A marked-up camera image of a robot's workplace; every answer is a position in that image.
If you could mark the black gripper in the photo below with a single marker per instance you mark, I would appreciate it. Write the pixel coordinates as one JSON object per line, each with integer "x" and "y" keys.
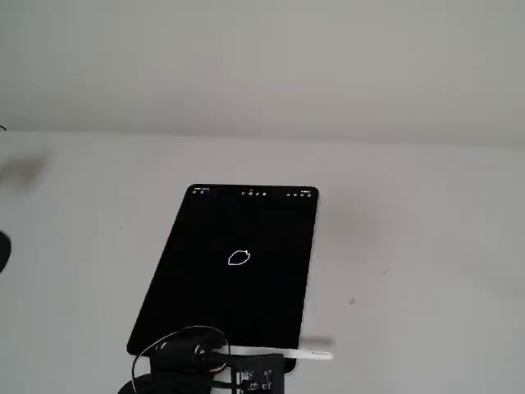
{"x": 186, "y": 353}

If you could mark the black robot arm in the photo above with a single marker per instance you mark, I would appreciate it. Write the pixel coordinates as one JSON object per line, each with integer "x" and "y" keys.
{"x": 137, "y": 386}

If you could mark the black ipad tablet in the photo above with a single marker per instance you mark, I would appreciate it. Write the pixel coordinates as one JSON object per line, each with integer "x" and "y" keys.
{"x": 238, "y": 230}

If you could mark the black round object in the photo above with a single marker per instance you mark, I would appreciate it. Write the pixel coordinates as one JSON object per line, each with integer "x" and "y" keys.
{"x": 4, "y": 252}

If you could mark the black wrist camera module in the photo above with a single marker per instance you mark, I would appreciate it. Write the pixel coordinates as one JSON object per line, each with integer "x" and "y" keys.
{"x": 256, "y": 375}

